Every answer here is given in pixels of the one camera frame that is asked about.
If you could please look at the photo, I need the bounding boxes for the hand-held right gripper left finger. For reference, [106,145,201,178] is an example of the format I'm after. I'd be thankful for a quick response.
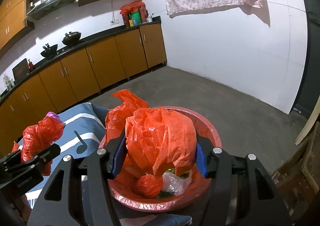
[27,128,128,226]

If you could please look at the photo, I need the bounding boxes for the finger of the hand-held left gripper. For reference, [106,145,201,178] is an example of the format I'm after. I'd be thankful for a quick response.
[0,143,62,174]

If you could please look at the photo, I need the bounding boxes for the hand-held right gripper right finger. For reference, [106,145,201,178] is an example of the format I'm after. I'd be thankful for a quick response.
[195,130,285,226]

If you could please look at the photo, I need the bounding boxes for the clear plastic bag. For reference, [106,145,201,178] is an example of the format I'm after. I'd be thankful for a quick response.
[160,172,194,196]

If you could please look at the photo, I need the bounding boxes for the small knotted red plastic bag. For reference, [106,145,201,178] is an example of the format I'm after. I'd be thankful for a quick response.
[132,174,164,199]

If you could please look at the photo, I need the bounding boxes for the large red plastic bag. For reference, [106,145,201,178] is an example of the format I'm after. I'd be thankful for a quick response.
[105,89,198,179]

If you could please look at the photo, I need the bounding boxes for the red plastic basket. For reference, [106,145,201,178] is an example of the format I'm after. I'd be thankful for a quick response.
[98,106,223,213]

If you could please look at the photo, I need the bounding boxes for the blue music-note tablecloth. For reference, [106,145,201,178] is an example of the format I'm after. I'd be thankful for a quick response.
[10,102,112,206]

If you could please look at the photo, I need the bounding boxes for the glass jar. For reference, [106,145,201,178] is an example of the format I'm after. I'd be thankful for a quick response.
[2,74,13,89]

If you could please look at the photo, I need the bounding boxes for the dark cutting board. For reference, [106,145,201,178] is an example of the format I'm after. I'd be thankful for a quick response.
[12,58,30,82]

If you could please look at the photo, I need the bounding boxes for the wooden base cabinets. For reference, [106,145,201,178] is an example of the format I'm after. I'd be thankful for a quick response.
[0,24,167,151]

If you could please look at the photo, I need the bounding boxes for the wooden furniture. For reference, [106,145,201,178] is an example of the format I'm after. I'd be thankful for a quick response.
[271,121,320,226]

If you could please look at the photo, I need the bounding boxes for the black wok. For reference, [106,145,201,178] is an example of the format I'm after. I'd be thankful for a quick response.
[41,44,58,58]

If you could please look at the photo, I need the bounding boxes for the white board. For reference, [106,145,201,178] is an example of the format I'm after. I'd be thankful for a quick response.
[295,97,320,145]

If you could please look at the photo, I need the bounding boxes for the black pot with lid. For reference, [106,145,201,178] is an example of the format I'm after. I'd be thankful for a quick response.
[62,31,82,46]

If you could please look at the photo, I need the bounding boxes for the black kitchen countertop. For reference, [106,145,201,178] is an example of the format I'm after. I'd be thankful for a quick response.
[0,16,162,102]

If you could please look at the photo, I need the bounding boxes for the green box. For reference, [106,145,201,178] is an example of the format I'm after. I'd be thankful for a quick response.
[132,11,142,26]

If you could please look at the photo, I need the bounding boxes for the red plastic bag on canisters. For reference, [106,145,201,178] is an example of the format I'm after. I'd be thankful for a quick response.
[120,1,146,15]

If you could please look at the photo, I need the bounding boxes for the steel range hood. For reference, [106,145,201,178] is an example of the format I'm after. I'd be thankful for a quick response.
[25,0,79,22]

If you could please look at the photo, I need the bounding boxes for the dark door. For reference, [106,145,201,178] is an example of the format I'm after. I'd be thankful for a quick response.
[291,0,320,116]

